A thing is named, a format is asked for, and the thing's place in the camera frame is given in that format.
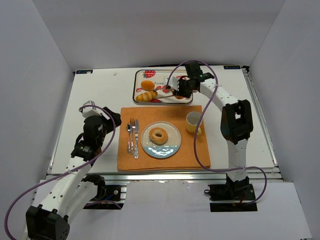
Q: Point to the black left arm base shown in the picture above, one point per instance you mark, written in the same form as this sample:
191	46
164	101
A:
109	196

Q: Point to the blue label sticker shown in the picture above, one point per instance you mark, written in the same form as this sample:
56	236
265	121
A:
231	67
84	71

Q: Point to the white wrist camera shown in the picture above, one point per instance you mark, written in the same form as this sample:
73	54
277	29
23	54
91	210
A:
89	109
171	83

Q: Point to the plate with leaf design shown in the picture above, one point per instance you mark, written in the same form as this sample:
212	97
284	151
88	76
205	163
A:
165	150

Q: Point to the round orange bun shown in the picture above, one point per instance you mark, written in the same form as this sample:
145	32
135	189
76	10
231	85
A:
147	85

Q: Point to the aluminium frame rail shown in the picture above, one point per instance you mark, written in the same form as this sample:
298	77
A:
110	173

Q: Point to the brown bread slice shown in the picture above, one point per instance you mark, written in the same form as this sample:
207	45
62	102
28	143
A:
178	97

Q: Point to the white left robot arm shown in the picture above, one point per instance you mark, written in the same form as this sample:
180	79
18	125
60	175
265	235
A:
52	217

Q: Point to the silver table knife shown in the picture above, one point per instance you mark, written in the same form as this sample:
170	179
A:
136	132

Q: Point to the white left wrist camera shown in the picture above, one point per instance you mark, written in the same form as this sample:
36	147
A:
89	109

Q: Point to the blue label sticker left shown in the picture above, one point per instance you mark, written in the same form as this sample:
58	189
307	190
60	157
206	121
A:
84	71

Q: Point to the orange cloth placemat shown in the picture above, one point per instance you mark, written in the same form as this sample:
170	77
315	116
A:
184	158

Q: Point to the silver spoon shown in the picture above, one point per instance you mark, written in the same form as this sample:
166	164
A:
129	131

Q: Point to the stainless steel tongs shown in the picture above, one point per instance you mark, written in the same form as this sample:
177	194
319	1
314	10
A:
162	93

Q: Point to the silver fork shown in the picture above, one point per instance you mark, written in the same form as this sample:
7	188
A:
132	127

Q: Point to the sugared bagel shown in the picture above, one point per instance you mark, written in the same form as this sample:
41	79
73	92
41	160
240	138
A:
158	135

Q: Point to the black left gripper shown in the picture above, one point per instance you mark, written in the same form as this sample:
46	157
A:
113	118

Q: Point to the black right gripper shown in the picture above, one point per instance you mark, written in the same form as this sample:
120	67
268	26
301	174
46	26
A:
182	90

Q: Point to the yellow mug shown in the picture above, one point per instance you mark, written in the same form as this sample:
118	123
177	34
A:
192	119

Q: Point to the striped long bread roll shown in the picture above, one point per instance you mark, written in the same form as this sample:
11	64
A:
146	96

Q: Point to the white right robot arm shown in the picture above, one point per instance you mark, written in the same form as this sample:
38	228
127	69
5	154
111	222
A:
236	122

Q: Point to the strawberry print serving tray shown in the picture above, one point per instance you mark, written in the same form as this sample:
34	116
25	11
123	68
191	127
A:
156	76

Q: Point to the blue label sticker right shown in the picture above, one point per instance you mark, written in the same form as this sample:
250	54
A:
231	67

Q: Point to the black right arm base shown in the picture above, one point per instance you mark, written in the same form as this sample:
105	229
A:
222	200

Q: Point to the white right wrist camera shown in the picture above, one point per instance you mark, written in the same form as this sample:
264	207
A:
171	83

